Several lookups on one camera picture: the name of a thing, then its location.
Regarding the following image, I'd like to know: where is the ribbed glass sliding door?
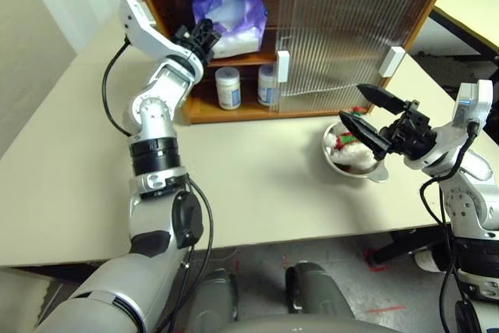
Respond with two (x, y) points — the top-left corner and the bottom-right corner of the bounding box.
(280, 0), (434, 112)
(267, 0), (430, 112)

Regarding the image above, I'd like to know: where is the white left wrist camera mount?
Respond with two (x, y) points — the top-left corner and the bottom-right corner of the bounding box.
(119, 0), (206, 80)

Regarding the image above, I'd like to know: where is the purple tissue pack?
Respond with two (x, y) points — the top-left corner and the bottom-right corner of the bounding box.
(191, 0), (267, 57)

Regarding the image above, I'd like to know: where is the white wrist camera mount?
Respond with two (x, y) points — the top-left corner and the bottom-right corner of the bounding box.
(119, 0), (206, 80)
(403, 79), (494, 170)

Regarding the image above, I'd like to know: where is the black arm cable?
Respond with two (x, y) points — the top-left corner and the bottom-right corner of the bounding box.
(419, 120), (480, 333)
(101, 36), (215, 333)

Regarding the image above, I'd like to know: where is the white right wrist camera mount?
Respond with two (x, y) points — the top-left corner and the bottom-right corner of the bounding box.
(403, 79), (494, 170)

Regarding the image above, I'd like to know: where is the grey robot torso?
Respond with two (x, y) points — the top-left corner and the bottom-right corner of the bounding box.
(218, 309), (395, 333)

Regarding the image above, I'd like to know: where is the beige side table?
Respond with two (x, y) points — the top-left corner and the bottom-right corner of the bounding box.
(428, 0), (499, 63)

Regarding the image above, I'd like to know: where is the grey rounded shape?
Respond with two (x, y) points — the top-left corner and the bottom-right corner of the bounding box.
(196, 268), (239, 324)
(285, 261), (354, 317)

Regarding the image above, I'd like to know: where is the white lidded jar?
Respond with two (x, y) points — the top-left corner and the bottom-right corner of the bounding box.
(257, 64), (278, 107)
(214, 67), (242, 111)

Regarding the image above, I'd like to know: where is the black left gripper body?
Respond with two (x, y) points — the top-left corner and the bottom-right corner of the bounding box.
(170, 36), (215, 65)

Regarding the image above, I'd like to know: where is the white door handle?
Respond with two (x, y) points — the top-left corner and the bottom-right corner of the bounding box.
(380, 47), (403, 78)
(276, 50), (290, 83)

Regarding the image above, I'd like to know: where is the black table leg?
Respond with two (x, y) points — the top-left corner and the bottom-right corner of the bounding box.
(372, 227), (453, 267)

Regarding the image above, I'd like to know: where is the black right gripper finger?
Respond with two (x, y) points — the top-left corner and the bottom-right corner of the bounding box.
(356, 83), (420, 115)
(338, 111), (390, 161)

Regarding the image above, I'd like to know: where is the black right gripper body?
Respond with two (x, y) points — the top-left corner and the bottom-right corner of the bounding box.
(380, 112), (437, 161)

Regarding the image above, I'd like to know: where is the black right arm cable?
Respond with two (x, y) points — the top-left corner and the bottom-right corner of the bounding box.
(419, 120), (480, 333)

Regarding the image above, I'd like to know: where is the white plush bear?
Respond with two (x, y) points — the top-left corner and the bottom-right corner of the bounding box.
(325, 105), (377, 166)

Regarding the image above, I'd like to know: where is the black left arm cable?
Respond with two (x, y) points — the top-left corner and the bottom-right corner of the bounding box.
(101, 36), (215, 333)

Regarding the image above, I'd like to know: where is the metal bowl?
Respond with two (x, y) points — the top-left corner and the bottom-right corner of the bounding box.
(321, 122), (390, 184)

